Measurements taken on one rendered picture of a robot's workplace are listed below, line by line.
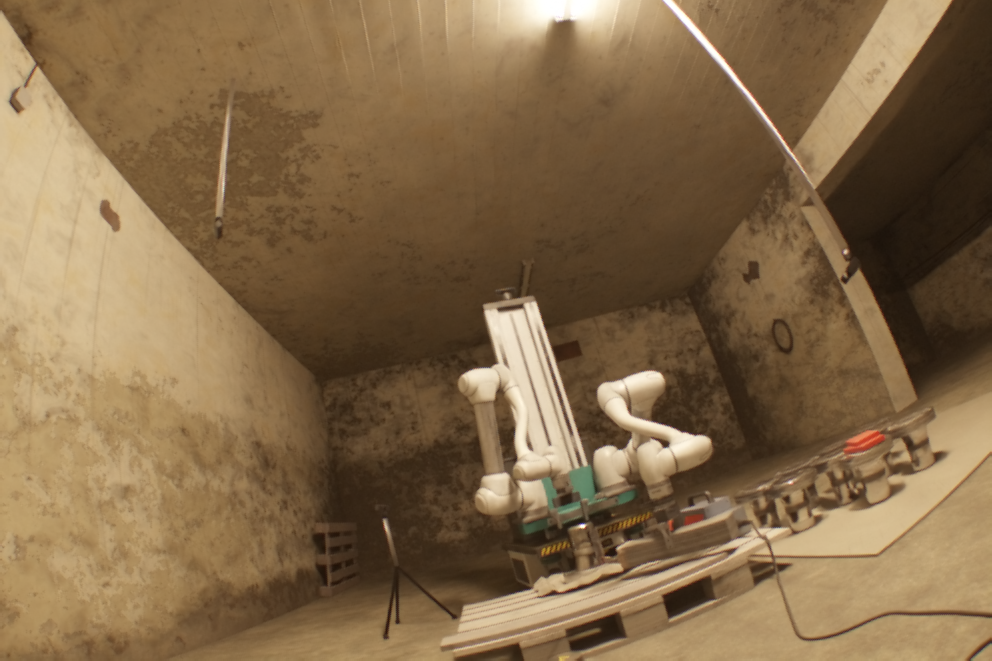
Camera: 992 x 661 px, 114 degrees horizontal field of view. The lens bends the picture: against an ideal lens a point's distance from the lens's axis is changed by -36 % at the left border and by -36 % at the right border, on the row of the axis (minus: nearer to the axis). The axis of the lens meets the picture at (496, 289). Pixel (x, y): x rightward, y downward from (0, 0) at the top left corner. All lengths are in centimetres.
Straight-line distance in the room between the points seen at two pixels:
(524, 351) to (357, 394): 466
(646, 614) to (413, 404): 593
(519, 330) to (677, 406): 490
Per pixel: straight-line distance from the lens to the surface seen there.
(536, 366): 304
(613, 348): 764
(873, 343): 560
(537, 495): 263
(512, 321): 312
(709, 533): 183
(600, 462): 278
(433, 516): 702
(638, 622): 170
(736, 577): 181
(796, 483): 224
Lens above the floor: 56
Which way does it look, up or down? 25 degrees up
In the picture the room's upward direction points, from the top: 16 degrees counter-clockwise
